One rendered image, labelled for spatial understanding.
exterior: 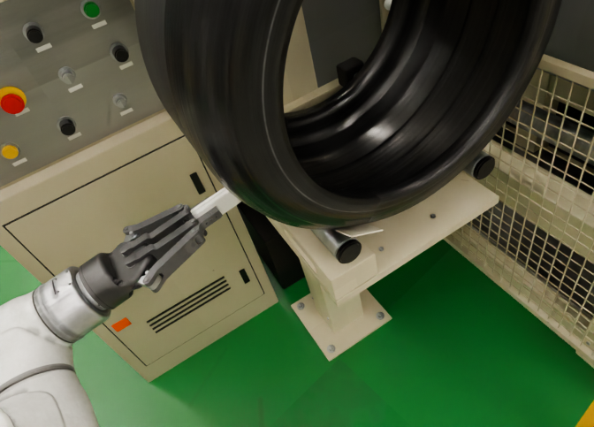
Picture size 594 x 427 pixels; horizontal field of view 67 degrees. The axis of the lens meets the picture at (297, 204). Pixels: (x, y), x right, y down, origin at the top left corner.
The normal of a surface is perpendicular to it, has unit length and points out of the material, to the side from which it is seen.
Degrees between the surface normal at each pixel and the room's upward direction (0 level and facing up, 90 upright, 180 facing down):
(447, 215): 0
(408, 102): 31
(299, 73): 90
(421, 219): 0
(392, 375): 0
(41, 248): 90
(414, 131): 24
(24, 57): 90
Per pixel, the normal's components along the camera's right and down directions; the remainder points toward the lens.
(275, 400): -0.21, -0.68
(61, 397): 0.60, -0.75
